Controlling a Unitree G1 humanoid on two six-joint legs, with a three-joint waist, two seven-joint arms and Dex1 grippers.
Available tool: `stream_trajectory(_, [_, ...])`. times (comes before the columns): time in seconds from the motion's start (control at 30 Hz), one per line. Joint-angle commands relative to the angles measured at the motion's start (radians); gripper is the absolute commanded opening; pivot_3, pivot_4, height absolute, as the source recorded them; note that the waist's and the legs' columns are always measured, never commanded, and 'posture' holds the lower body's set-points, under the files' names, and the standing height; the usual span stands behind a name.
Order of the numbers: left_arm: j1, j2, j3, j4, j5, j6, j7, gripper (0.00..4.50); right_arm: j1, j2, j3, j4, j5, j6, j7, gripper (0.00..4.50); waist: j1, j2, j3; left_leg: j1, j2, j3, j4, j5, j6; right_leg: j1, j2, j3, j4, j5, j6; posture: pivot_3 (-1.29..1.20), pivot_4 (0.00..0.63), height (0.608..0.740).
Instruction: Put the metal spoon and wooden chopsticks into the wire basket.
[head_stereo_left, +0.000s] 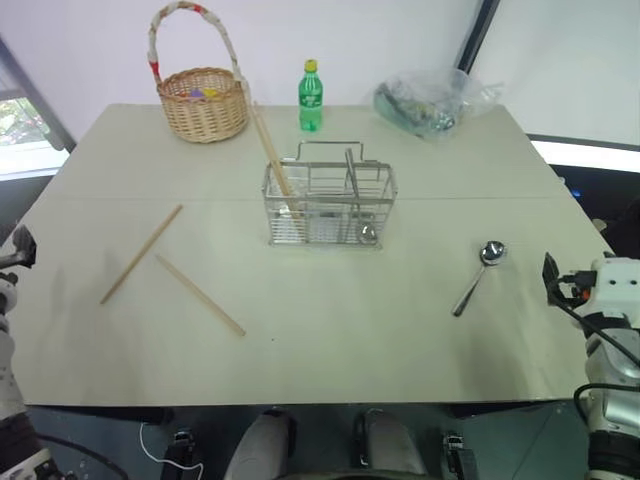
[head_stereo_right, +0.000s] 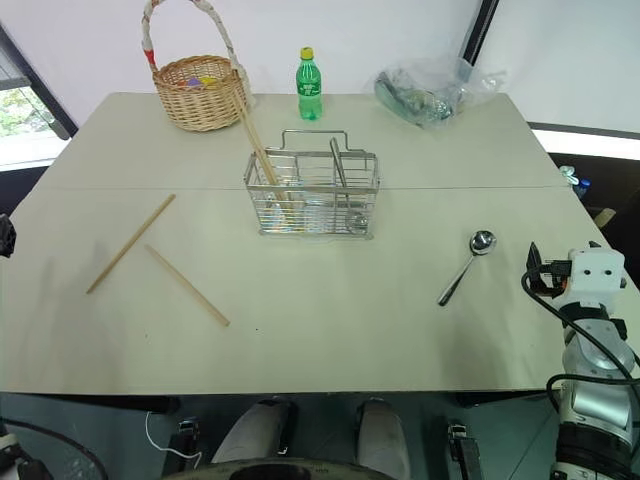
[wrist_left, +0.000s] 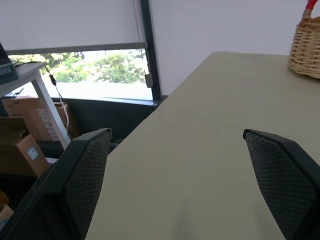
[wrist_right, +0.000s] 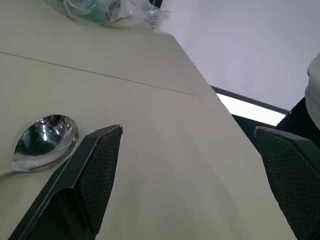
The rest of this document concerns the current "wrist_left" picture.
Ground dark window frame post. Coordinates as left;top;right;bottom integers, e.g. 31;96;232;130
138;0;163;101

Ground dark electronic device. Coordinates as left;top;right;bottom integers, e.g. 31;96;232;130
0;41;20;85

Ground white roller window blind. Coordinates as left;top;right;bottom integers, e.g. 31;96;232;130
0;0;149;55

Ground blind pull cord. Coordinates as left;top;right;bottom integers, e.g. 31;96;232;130
131;0;154;88

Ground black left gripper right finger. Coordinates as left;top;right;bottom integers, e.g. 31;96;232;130
242;128;320;240

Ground large printed cardboard box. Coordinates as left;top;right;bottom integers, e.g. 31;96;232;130
1;95;80;142

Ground small brown cardboard box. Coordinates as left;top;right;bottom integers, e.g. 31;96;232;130
0;116;51;178

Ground white side table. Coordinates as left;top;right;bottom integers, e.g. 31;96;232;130
0;61;70;150

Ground woven wicker basket red handle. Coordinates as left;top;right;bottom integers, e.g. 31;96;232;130
287;0;320;80

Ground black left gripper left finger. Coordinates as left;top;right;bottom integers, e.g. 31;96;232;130
0;128;113;240

